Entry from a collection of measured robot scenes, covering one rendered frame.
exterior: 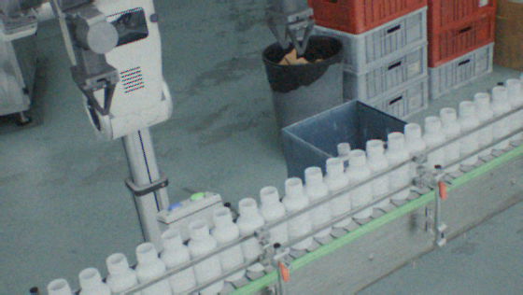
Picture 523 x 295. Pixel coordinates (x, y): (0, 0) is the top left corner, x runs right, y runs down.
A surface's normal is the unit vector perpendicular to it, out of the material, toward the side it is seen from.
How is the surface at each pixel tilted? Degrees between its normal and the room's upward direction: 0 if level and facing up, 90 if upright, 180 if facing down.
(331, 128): 90
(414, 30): 90
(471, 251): 0
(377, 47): 90
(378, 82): 90
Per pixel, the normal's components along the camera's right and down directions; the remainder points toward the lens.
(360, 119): -0.84, 0.35
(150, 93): 0.53, 0.34
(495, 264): -0.13, -0.87
